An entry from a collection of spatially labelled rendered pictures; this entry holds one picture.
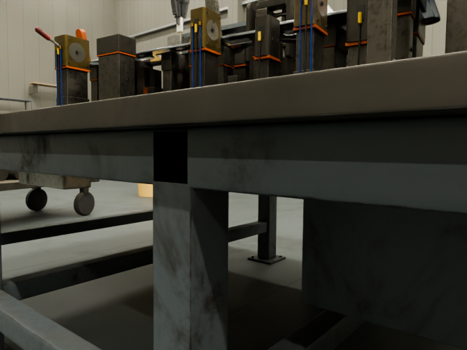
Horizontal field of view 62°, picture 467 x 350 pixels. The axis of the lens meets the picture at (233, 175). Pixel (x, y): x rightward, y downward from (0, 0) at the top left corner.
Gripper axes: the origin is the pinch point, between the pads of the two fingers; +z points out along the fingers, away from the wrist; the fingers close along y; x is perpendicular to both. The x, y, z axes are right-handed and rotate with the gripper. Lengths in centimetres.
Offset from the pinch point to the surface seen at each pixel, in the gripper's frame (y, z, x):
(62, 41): 58, 20, -8
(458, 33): 50, 37, 122
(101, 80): 54, 36, 10
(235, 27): 7.1, 9.4, 37.0
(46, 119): 109, 56, 66
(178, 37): 22.2, 14.5, 19.0
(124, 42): 52, 23, 20
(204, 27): 55, 26, 58
